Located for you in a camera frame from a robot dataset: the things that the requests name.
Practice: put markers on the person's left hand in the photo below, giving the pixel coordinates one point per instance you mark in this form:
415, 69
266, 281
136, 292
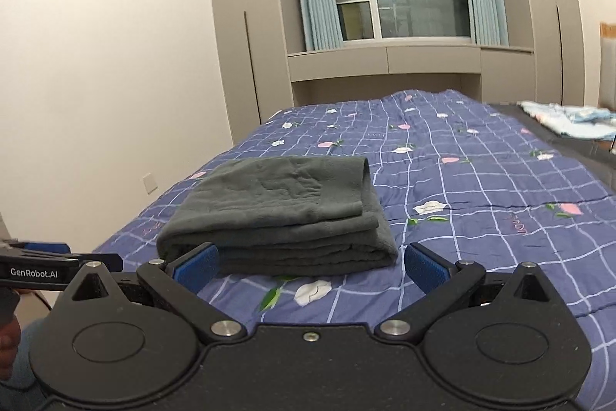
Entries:
7, 348

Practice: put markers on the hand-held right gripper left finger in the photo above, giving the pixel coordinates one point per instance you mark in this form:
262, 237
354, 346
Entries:
197, 269

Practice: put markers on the beige window seat cabinet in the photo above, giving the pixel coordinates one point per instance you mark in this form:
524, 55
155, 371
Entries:
385, 62

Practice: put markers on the beige wardrobe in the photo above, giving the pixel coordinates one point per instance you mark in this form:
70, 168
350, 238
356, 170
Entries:
544, 6
250, 30

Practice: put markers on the light blue folded cloth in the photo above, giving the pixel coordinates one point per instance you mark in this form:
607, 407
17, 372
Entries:
563, 122

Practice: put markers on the padded headboard with wooden trim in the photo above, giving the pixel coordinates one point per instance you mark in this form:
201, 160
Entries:
607, 69

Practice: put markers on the grey fleece pants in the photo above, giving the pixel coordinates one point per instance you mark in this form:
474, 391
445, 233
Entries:
288, 213

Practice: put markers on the person's blue jeans leg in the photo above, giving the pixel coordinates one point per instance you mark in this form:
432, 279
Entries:
29, 372

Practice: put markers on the white wall socket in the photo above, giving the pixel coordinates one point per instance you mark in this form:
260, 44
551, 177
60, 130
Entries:
150, 183

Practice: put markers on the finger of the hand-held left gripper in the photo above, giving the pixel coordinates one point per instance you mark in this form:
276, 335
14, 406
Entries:
110, 261
45, 248

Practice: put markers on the blue floral checked quilt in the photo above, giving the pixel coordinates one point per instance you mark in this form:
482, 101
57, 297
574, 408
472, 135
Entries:
481, 199

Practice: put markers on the dark grey bed sheet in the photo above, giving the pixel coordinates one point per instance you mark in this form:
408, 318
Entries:
592, 156

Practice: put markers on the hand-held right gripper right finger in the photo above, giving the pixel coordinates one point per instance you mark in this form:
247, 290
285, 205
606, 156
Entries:
423, 269

